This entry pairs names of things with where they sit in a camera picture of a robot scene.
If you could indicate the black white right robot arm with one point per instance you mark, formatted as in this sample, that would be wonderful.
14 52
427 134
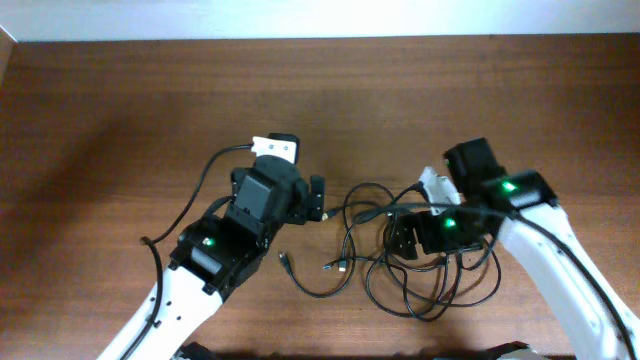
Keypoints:
522 213

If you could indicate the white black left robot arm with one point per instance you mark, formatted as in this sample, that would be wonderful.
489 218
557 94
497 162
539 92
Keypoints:
217 254

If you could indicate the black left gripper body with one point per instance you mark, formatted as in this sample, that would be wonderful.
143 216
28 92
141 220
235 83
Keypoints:
313 210

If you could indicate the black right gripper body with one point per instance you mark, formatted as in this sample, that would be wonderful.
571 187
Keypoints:
405 235

